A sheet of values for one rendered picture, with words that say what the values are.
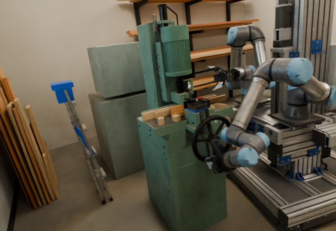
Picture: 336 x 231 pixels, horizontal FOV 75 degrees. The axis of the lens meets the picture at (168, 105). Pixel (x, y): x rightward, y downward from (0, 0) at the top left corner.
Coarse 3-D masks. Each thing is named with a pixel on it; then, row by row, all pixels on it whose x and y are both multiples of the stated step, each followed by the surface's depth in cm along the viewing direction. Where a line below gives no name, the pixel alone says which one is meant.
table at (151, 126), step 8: (216, 112) 148; (224, 112) 152; (232, 112) 155; (152, 120) 144; (168, 120) 140; (184, 120) 138; (144, 128) 147; (152, 128) 132; (160, 128) 131; (168, 128) 134; (176, 128) 137; (184, 128) 139; (192, 128) 132
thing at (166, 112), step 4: (216, 96) 167; (220, 96) 167; (224, 96) 169; (212, 100) 164; (216, 100) 166; (220, 100) 168; (156, 112) 146; (160, 112) 147; (164, 112) 148; (168, 112) 150; (156, 116) 146; (160, 116) 147
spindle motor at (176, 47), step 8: (184, 24) 134; (168, 32) 133; (176, 32) 132; (184, 32) 135; (168, 40) 135; (176, 40) 134; (184, 40) 136; (168, 48) 137; (176, 48) 135; (184, 48) 137; (168, 56) 139; (176, 56) 137; (184, 56) 138; (168, 64) 140; (176, 64) 138; (184, 64) 139; (168, 72) 142; (176, 72) 139; (184, 72) 140
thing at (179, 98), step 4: (172, 92) 155; (176, 92) 153; (184, 92) 151; (172, 96) 156; (176, 96) 151; (180, 96) 147; (184, 96) 148; (188, 96) 149; (172, 100) 158; (176, 100) 152; (180, 100) 147; (184, 100) 149; (180, 104) 148
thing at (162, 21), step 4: (160, 4) 145; (164, 4) 145; (160, 8) 146; (164, 8) 146; (160, 12) 147; (164, 12) 146; (160, 16) 148; (164, 16) 147; (160, 20) 146; (164, 20) 147; (168, 20) 148; (160, 24) 150; (164, 24) 148; (160, 28) 152
